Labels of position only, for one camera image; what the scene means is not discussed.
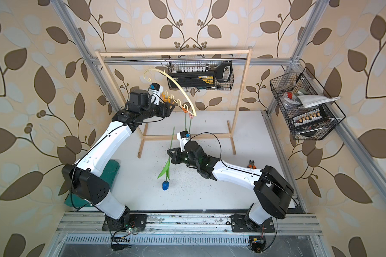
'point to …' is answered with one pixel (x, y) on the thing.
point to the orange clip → (185, 110)
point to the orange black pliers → (251, 164)
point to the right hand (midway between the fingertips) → (167, 151)
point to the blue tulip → (165, 172)
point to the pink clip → (191, 116)
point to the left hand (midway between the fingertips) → (170, 103)
